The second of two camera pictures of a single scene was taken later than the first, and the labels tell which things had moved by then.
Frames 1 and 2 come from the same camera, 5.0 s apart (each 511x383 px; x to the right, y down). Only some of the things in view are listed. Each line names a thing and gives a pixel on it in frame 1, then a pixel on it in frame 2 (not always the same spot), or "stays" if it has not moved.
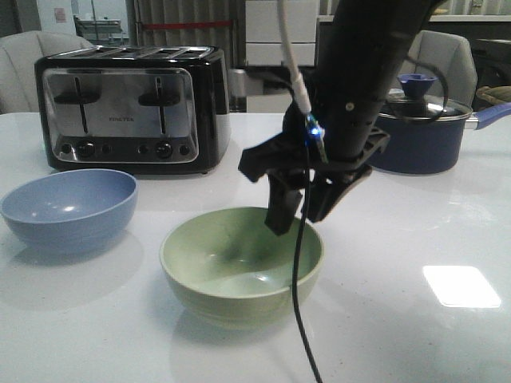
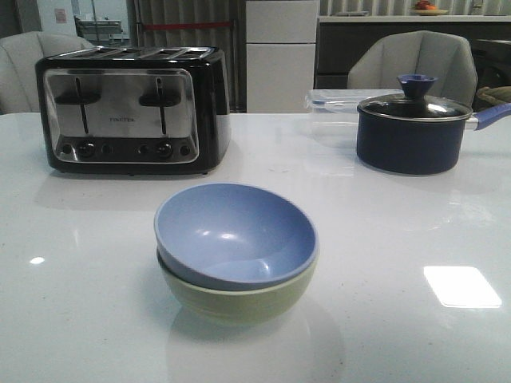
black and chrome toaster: [149, 110] stays
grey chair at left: [18, 53] stays
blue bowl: [72, 211] → [235, 236]
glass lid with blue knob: [417, 106] stays
